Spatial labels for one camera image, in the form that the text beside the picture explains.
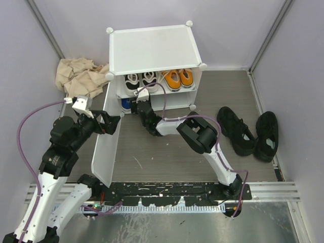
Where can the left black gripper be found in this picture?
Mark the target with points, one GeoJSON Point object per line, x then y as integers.
{"type": "Point", "coordinates": [110, 128]}

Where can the aluminium corner post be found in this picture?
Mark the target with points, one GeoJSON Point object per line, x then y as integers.
{"type": "Point", "coordinates": [271, 33]}
{"type": "Point", "coordinates": [44, 27]}

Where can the orange sneaker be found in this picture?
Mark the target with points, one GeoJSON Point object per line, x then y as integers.
{"type": "Point", "coordinates": [172, 80]}
{"type": "Point", "coordinates": [186, 77]}

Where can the black white sneaker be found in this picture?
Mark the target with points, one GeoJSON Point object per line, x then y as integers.
{"type": "Point", "coordinates": [149, 79]}
{"type": "Point", "coordinates": [132, 83]}

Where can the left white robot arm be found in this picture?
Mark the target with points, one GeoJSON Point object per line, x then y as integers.
{"type": "Point", "coordinates": [41, 222]}

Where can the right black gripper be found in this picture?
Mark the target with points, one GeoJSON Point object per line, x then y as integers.
{"type": "Point", "coordinates": [149, 102]}

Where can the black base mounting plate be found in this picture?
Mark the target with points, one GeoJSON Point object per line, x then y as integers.
{"type": "Point", "coordinates": [163, 194]}

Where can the black shoe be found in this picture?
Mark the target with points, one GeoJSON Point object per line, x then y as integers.
{"type": "Point", "coordinates": [234, 128]}
{"type": "Point", "coordinates": [267, 137]}

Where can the left aluminium corner post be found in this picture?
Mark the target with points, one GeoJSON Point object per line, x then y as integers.
{"type": "Point", "coordinates": [44, 27]}

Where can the white plastic shoe cabinet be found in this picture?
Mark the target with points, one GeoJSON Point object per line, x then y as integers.
{"type": "Point", "coordinates": [153, 49]}

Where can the blue sneaker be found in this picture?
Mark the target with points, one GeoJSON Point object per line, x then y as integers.
{"type": "Point", "coordinates": [126, 105]}

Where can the right aluminium corner post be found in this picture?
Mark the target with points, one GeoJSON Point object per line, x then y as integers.
{"type": "Point", "coordinates": [271, 33]}

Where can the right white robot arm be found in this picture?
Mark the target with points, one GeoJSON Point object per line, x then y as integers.
{"type": "Point", "coordinates": [200, 136]}

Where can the beige crumpled cloth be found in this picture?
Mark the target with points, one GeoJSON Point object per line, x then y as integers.
{"type": "Point", "coordinates": [81, 76]}

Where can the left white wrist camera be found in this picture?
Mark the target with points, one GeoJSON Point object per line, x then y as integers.
{"type": "Point", "coordinates": [82, 105]}

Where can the white slotted cable duct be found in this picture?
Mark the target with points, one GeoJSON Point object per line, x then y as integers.
{"type": "Point", "coordinates": [180, 208]}

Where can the white cabinet door panel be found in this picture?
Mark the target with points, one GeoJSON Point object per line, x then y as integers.
{"type": "Point", "coordinates": [104, 156]}

